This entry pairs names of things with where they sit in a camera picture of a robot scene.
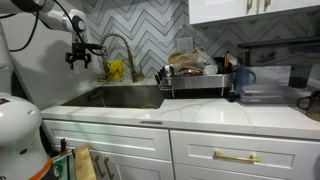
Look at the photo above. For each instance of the clear plastic food container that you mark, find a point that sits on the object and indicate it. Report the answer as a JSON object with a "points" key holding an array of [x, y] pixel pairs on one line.
{"points": [[196, 61]]}

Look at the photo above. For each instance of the white base cabinet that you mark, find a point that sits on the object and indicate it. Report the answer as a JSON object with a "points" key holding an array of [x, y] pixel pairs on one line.
{"points": [[133, 140]]}

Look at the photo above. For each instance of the metal robot stand frame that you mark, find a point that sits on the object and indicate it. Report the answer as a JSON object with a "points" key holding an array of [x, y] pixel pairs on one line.
{"points": [[65, 166]]}

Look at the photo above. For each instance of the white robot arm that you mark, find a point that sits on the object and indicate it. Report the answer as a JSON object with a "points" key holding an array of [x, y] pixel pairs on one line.
{"points": [[20, 126]]}

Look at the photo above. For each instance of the black kitchen utensil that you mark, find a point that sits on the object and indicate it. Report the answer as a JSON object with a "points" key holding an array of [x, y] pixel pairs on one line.
{"points": [[165, 71]]}

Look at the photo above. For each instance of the large clear plastic appliance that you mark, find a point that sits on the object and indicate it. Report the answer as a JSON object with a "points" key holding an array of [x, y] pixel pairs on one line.
{"points": [[276, 80]]}

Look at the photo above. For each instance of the stainless steel dish rack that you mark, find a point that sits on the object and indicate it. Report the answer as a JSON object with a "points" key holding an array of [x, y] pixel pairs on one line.
{"points": [[200, 81]]}

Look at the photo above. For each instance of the wooden board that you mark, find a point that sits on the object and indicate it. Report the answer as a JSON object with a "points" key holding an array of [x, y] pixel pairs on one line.
{"points": [[83, 165]]}

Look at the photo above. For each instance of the white wall cabinet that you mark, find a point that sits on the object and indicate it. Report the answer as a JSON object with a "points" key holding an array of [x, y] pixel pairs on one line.
{"points": [[220, 11]]}

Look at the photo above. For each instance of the wooden bowl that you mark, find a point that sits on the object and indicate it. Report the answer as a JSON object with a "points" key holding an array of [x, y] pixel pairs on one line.
{"points": [[175, 57]]}

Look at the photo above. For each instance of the dark glass mug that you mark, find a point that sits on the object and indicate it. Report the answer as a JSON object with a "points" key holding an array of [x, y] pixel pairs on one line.
{"points": [[313, 105]]}

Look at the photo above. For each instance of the white wall outlet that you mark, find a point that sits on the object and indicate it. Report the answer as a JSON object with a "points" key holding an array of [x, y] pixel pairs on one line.
{"points": [[184, 44]]}

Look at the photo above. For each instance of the orange black clamp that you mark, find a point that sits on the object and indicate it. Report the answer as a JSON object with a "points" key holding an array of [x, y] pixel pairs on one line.
{"points": [[63, 145]]}

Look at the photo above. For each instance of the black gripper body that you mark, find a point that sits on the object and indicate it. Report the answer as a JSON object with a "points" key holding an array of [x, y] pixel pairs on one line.
{"points": [[79, 53]]}

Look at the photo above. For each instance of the white cup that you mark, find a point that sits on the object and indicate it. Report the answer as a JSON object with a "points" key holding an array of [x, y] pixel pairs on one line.
{"points": [[210, 69]]}

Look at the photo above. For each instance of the blue translucent jug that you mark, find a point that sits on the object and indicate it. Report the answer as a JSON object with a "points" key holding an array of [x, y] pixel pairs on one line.
{"points": [[243, 80]]}

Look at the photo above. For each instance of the black utensil holder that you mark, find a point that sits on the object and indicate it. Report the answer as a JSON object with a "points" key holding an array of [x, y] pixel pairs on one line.
{"points": [[220, 65]]}

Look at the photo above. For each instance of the small black bottle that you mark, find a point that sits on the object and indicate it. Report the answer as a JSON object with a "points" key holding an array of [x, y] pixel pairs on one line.
{"points": [[232, 96]]}

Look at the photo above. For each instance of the stainless steel sink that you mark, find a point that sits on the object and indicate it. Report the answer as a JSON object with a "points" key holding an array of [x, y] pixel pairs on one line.
{"points": [[133, 96]]}

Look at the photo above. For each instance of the yellow rubber glove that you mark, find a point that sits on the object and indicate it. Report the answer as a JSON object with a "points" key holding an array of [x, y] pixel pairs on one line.
{"points": [[116, 69]]}

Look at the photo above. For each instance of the brass spring faucet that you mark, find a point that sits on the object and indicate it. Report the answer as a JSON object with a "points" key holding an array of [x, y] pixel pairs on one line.
{"points": [[135, 77]]}

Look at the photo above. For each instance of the black counter edge label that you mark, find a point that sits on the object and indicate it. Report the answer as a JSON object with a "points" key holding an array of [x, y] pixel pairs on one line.
{"points": [[150, 122]]}

